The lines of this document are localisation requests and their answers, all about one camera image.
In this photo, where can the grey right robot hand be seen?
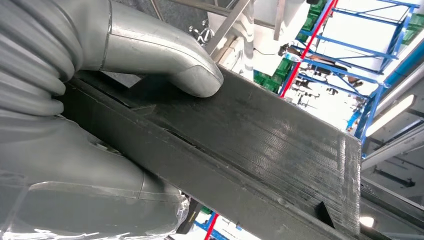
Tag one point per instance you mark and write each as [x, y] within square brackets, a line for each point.
[66, 185]

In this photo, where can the stainless steel workbench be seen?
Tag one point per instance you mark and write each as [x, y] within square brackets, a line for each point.
[232, 23]

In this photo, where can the black round stool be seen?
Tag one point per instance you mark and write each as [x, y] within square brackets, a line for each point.
[202, 33]

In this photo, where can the green plastic crate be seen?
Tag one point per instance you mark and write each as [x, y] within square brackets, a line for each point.
[311, 20]
[414, 30]
[275, 78]

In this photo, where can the red pole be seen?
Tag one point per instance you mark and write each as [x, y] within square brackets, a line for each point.
[308, 49]

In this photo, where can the blue warehouse rack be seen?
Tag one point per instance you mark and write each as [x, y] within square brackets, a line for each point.
[351, 46]

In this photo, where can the white ceiling light tube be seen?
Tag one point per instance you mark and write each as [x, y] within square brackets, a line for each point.
[391, 114]

